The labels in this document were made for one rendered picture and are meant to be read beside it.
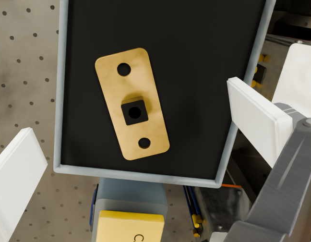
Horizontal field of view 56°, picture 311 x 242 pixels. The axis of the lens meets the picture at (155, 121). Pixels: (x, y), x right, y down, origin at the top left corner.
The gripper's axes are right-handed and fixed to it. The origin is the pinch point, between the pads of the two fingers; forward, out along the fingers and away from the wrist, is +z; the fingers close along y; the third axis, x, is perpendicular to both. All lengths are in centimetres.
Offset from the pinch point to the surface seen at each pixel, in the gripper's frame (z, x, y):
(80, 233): 50, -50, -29
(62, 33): 3.5, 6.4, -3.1
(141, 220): 4.2, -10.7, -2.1
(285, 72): 9.0, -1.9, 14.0
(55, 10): 50, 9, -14
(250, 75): 3.4, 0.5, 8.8
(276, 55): 10.9, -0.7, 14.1
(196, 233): 18.3, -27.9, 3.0
